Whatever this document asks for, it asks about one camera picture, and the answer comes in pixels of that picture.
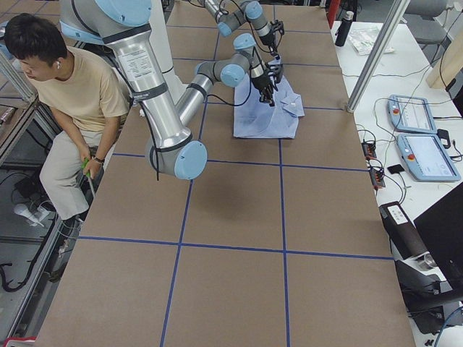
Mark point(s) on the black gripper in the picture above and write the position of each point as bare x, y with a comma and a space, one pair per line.
261, 82
268, 40

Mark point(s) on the light blue striped shirt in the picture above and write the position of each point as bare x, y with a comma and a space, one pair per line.
253, 119

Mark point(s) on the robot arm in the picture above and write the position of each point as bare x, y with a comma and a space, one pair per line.
136, 32
250, 12

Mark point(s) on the black water bottle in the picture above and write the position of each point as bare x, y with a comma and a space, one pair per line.
344, 28

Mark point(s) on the upper teach pendant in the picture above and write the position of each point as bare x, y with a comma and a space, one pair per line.
411, 114

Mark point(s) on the teach pendant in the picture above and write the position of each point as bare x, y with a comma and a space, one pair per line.
411, 114
426, 159

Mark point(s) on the lower teach pendant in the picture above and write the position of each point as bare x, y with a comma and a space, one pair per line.
426, 159

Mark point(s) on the seated person beige shirt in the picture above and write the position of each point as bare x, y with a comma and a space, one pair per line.
86, 100

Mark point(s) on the black box with label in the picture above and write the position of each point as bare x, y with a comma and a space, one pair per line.
401, 230

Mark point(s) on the black monitor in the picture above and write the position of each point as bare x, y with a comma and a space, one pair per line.
440, 228

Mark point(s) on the aluminium frame post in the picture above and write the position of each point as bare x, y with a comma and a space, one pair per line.
387, 30

